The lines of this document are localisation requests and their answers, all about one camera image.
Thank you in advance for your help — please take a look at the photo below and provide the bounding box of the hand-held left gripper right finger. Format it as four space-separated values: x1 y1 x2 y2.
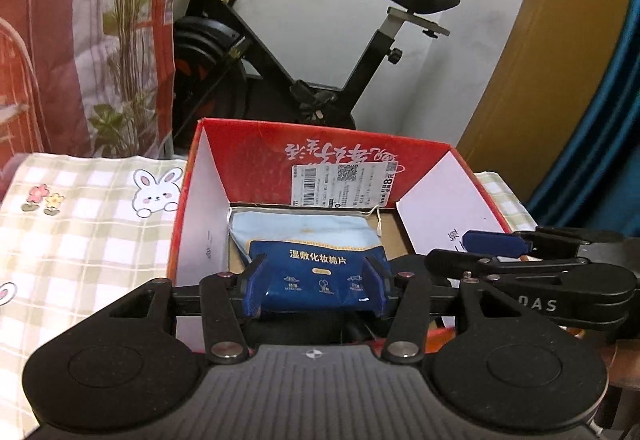
364 255 540 366

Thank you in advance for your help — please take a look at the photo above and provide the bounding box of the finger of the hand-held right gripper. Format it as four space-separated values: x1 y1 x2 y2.
425 247 594 283
462 226 626 255

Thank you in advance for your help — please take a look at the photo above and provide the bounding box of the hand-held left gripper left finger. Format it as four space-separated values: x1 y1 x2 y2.
91 255 268 366

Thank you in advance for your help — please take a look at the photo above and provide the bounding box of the blue cotton pad packet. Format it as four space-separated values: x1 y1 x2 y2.
247 239 388 313

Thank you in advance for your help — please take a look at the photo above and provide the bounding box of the red cardboard box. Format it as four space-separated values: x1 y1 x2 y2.
167 117 513 356

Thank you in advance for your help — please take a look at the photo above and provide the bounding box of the teal curtain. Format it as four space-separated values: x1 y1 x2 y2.
525 0 640 238

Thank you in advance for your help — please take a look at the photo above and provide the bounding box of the brown wooden door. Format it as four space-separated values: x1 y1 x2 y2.
457 0 636 221

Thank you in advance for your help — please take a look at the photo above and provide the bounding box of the checked bunny print blanket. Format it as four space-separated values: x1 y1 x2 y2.
0 152 540 440

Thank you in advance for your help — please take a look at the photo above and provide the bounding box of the black exercise bike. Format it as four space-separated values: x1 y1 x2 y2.
172 0 461 131

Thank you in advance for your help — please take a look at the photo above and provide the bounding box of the red printed plant backdrop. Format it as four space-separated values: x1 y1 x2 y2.
0 0 181 158

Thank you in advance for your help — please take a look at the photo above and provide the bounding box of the light blue drawstring pouch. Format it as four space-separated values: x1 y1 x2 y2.
229 207 383 265

